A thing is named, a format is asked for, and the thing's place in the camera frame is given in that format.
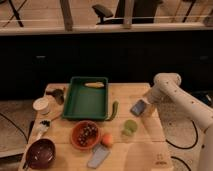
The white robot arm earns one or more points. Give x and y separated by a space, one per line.
169 84

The dark purple bowl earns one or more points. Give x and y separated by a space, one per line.
41 154

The green plastic tray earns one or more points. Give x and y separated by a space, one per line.
85 103

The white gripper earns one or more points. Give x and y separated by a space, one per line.
149 108

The orange fruit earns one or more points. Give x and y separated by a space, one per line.
107 140

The white cup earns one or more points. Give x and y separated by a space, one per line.
41 105

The orange bowl with grapes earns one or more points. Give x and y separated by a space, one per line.
85 135

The white brush with black bristles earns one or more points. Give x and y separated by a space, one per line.
42 128

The black office chair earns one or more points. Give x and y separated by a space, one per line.
143 12

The green plastic cup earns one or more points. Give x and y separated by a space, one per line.
130 127

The blue grey sponge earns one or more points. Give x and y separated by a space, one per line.
138 108

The yellow corn cob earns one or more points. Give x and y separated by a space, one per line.
94 84

